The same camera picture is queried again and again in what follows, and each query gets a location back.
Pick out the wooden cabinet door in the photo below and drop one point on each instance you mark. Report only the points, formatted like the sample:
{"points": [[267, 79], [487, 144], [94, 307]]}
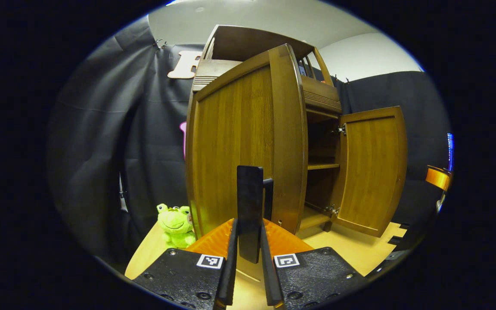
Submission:
{"points": [[373, 172], [230, 142]]}

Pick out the metal door hinge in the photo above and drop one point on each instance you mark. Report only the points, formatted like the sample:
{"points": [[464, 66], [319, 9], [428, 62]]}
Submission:
{"points": [[332, 210], [342, 129]]}

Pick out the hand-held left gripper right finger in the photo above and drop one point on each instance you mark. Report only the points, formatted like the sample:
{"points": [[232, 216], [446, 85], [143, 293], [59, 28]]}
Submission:
{"points": [[269, 280]]}

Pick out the black backdrop cloth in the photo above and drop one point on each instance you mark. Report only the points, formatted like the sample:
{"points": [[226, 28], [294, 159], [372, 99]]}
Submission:
{"points": [[101, 129]]}

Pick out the wooden inner shelf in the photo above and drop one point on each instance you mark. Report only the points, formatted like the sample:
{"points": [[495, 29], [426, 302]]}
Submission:
{"points": [[323, 166]]}

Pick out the dark blue small book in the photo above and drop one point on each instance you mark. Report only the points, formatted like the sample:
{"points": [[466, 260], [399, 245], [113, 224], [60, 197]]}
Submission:
{"points": [[302, 71]]}

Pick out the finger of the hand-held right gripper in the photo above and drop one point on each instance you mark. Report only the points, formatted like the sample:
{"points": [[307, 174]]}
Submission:
{"points": [[437, 178]]}

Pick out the green frog plush toy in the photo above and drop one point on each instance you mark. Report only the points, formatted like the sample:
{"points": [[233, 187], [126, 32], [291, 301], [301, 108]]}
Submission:
{"points": [[177, 224]]}

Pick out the wooden double-door shoe cabinet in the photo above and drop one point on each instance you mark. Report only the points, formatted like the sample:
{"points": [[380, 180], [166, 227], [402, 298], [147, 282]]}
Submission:
{"points": [[248, 43]]}

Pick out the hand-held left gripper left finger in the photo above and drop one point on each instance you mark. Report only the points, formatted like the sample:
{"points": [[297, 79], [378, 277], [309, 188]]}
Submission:
{"points": [[230, 275]]}

